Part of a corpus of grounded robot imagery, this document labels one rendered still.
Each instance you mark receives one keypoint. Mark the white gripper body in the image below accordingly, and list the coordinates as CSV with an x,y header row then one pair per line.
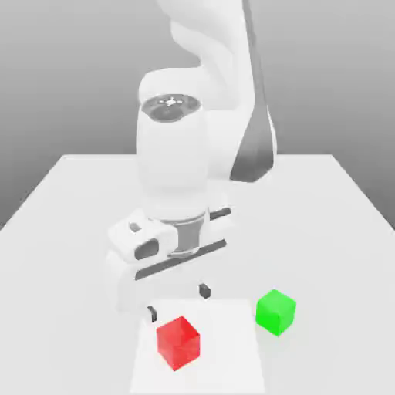
x,y
172,279

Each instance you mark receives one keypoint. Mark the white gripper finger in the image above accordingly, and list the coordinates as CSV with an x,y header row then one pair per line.
x,y
204,291
152,313

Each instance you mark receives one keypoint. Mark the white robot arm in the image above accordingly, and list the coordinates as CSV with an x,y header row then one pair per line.
x,y
172,160

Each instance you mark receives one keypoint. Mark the small red cube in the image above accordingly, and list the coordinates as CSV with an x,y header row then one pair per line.
x,y
178,343

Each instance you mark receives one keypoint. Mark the small green cube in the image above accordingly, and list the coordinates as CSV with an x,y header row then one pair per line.
x,y
275,312

